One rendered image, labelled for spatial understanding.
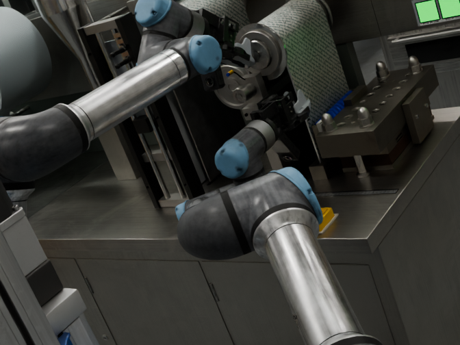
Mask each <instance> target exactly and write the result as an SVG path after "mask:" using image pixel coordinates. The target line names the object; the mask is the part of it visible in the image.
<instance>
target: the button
mask: <svg viewBox="0 0 460 345"><path fill-rule="evenodd" d="M321 210H322V215H323V221H322V223H321V224H320V225H319V231H322V230H323V229H324V228H325V226H326V225H327V224H328V223H329V221H330V220H331V219H332V218H333V217H334V213H333V210H332V208H331V207H325V208H321Z"/></svg>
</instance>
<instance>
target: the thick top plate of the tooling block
mask: <svg viewBox="0 0 460 345"><path fill-rule="evenodd" d="M422 69H423V71H422V72H420V73H418V74H415V75H410V74H409V69H408V68H405V69H400V70H395V71H389V73H390V76H389V77H387V78H385V79H377V76H376V77H375V78H374V79H373V80H372V81H371V82H370V83H369V84H368V85H367V86H366V87H367V89H368V91H367V92H366V93H365V94H364V95H363V96H362V97H361V98H360V99H359V100H358V101H357V102H356V103H355V104H354V105H352V106H346V107H345V108H344V109H342V110H341V111H340V112H339V113H338V114H337V115H336V116H335V117H334V118H333V120H334V121H335V124H336V126H337V130H335V131H334V132H331V133H323V132H319V133H318V134H317V135H316V136H315V139H316V142H317V145H318V148H319V151H320V154H321V157H322V158H330V157H346V156H355V155H372V154H380V153H381V152H382V151H383V150H384V149H385V147H386V146H387V145H388V144H389V143H390V142H391V141H392V140H393V138H394V137H395V136H396V134H397V133H398V132H399V131H400V130H401V129H402V128H403V127H404V126H405V124H406V123H407V121H406V118H405V114H404V111H403V107H402V104H403V103H404V102H405V101H406V99H407V98H408V97H409V96H410V95H411V93H412V92H413V91H414V90H415V89H416V88H424V91H425V95H426V99H428V97H429V96H430V95H431V94H432V92H433V91H434V90H435V89H436V87H438V85H439V82H438V79H437V75H436V72H435V67H434V64H432V65H426V66H422ZM361 107H365V108H367V109H368V111H369V113H370V114H371V115H372V119H373V121H374V124H373V125H371V126H369V127H366V128H360V127H359V122H358V114H357V112H358V109H359V108H361Z"/></svg>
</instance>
